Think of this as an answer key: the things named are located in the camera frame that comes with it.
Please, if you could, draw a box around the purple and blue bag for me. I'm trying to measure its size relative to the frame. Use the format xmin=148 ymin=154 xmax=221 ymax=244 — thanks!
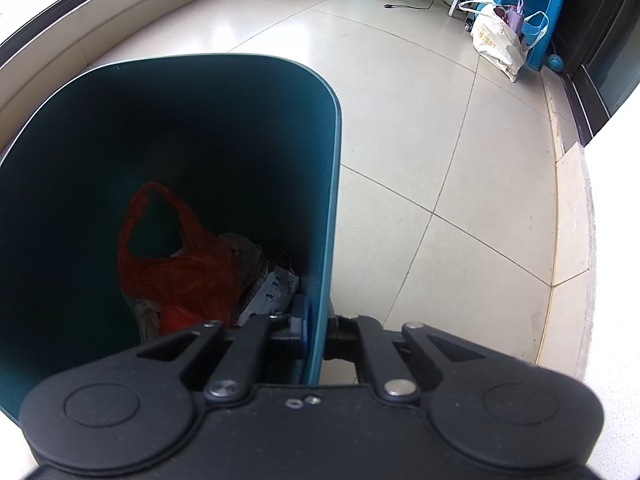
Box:
xmin=502 ymin=0 xmax=550 ymax=51

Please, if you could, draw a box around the black window frame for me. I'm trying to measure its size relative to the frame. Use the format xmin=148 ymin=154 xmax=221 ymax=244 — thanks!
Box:
xmin=0 ymin=0 xmax=166 ymax=61

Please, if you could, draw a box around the clear wet wipes packet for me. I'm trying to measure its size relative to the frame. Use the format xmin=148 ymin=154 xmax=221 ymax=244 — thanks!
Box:
xmin=235 ymin=267 xmax=301 ymax=328

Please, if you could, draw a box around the dark sliding door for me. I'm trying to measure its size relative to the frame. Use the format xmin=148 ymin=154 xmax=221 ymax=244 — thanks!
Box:
xmin=555 ymin=0 xmax=640 ymax=146

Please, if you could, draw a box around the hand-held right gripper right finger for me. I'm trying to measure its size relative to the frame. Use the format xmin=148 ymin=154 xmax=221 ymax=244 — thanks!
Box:
xmin=325 ymin=312 xmax=488 ymax=401

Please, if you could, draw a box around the teal plastic bin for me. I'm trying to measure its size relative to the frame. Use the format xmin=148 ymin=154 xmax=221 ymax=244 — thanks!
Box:
xmin=0 ymin=53 xmax=343 ymax=421

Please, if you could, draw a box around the blue plastic stool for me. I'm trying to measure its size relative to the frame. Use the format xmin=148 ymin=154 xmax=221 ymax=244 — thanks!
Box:
xmin=482 ymin=0 xmax=566 ymax=72

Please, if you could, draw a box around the white tissue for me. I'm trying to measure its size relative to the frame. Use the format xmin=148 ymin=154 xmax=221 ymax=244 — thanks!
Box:
xmin=215 ymin=232 xmax=269 ymax=311

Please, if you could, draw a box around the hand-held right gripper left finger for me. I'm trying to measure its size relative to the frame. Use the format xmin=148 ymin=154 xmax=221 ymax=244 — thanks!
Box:
xmin=135 ymin=295 xmax=311 ymax=403

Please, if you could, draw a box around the red plastic bag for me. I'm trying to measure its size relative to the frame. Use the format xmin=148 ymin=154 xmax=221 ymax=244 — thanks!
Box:
xmin=118 ymin=181 xmax=246 ymax=336

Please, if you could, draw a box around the white tote bag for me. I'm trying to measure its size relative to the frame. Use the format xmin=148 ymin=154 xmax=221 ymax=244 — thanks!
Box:
xmin=459 ymin=0 xmax=531 ymax=83

